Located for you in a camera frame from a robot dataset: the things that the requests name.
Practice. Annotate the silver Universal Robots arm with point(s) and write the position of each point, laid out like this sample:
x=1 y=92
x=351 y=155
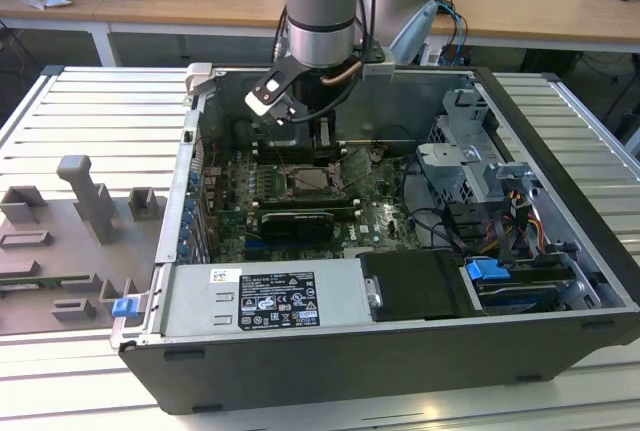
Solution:
x=320 y=1

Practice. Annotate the metal disk bay cage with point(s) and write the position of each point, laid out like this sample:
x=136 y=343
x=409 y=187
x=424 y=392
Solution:
x=455 y=171

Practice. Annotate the black graphics card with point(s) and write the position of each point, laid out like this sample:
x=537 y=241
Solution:
x=297 y=225

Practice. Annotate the silver power supply unit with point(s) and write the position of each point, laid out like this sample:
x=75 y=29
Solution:
x=195 y=301

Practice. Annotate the long wooden desk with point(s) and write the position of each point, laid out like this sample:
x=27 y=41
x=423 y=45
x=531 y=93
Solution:
x=200 y=1

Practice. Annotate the grey parts rack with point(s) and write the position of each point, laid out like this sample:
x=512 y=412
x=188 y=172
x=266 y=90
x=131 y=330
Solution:
x=50 y=251

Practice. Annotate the black hard disk drive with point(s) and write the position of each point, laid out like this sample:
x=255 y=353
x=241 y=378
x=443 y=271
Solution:
x=525 y=291

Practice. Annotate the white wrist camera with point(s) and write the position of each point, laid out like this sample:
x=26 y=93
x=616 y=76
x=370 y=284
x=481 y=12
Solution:
x=267 y=96

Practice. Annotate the blue disk carrier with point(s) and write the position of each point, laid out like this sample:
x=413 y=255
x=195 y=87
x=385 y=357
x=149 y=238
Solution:
x=486 y=270

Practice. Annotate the CPU socket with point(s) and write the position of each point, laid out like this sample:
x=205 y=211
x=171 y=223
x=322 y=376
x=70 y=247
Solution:
x=288 y=187

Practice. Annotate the green RAM stick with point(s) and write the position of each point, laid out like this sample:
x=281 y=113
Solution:
x=30 y=281

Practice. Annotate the black round capacitor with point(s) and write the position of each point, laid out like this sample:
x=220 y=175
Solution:
x=243 y=130

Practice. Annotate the blue plastic latch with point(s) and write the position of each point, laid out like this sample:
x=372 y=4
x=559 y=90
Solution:
x=124 y=308

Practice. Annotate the pale blue teach pendant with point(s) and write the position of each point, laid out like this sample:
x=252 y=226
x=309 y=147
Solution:
x=412 y=33

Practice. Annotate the black RAM slot bank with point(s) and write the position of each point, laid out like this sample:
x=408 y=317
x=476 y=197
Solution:
x=305 y=204
x=285 y=153

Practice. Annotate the green motherboard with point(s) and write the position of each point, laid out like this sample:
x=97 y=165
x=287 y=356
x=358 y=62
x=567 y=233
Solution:
x=380 y=221

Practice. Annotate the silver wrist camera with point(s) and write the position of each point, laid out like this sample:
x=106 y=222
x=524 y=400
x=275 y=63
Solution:
x=379 y=70

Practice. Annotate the black open PC case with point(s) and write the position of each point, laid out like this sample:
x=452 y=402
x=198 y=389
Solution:
x=350 y=376

